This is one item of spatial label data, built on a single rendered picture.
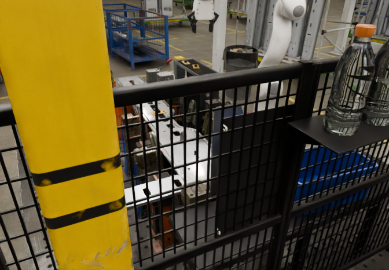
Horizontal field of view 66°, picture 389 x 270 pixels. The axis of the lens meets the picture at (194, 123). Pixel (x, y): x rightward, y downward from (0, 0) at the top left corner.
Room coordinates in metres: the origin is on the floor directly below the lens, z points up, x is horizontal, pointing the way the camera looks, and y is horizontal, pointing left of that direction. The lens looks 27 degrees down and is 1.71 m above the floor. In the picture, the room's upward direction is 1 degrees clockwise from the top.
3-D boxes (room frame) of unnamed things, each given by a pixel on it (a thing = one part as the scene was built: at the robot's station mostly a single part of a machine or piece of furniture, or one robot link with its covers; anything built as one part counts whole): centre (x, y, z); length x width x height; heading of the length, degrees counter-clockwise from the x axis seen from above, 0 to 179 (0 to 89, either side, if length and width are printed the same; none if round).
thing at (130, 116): (1.39, 0.33, 0.87); 0.12 x 0.09 x 0.35; 116
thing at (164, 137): (1.54, 0.22, 1.00); 1.38 x 0.22 x 0.02; 26
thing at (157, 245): (0.88, 0.11, 0.84); 0.11 x 0.06 x 0.29; 116
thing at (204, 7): (1.57, -0.04, 1.55); 0.10 x 0.07 x 0.11; 114
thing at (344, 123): (0.52, -0.29, 1.53); 0.06 x 0.06 x 0.20
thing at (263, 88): (1.58, -0.41, 1.10); 0.19 x 0.12 x 0.24; 4
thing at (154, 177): (0.96, 0.13, 0.84); 0.11 x 0.10 x 0.28; 116
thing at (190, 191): (0.80, -0.01, 0.88); 0.08 x 0.08 x 0.36; 26
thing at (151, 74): (2.13, 0.31, 0.88); 0.11 x 0.10 x 0.36; 116
